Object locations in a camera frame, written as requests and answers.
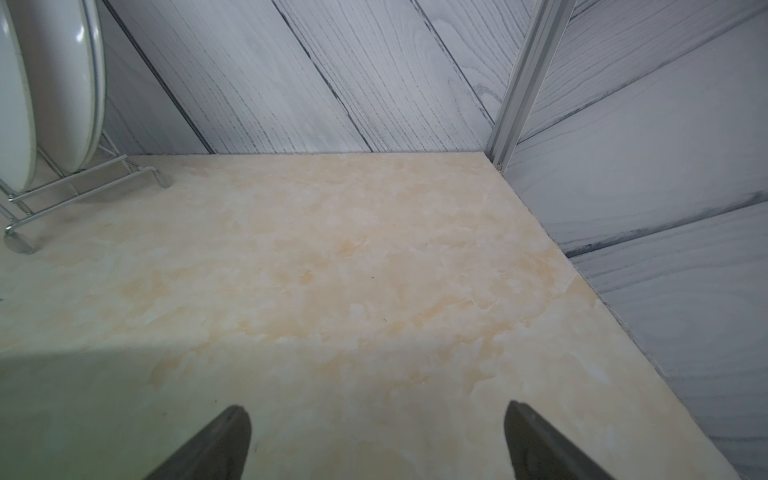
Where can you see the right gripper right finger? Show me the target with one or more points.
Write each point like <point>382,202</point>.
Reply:
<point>540,451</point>

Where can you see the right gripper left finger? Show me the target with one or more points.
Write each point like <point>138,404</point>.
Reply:
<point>218,451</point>

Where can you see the white plate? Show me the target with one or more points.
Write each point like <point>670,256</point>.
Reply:
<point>62,47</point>
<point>18,134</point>

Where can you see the wire plate rack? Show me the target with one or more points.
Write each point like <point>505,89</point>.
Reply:
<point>20,244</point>

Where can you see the right aluminium frame post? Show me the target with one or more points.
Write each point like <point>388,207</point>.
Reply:
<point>548,24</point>

